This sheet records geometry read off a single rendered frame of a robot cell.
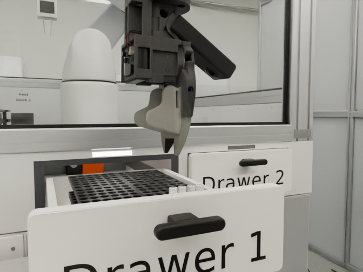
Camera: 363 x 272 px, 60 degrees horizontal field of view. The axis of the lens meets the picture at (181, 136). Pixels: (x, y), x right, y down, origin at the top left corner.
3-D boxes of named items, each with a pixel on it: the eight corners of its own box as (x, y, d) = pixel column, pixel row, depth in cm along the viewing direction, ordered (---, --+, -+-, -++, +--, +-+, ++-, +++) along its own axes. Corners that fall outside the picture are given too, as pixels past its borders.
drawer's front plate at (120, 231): (283, 270, 40) (284, 184, 39) (31, 334, 28) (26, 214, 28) (274, 264, 42) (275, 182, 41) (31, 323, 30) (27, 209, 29)
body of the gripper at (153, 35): (120, 88, 45) (121, 1, 44) (175, 91, 48) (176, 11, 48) (135, 82, 38) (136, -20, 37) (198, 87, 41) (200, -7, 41)
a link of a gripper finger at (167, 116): (142, 156, 41) (140, 87, 42) (184, 155, 43) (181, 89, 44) (150, 156, 38) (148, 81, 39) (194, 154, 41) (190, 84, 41)
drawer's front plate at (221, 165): (291, 190, 82) (292, 148, 81) (191, 203, 70) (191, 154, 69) (287, 189, 84) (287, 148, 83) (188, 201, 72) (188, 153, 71)
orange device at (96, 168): (103, 174, 99) (103, 156, 99) (67, 176, 95) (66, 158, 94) (101, 171, 103) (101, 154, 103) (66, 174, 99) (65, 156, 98)
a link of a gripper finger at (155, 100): (129, 148, 47) (132, 86, 45) (166, 148, 49) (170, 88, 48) (135, 154, 44) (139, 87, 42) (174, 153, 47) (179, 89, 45)
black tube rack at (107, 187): (206, 236, 47) (207, 193, 46) (82, 258, 39) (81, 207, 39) (156, 199, 67) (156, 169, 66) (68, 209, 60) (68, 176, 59)
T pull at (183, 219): (226, 230, 32) (226, 217, 32) (156, 243, 29) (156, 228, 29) (209, 219, 35) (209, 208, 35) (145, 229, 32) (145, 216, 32)
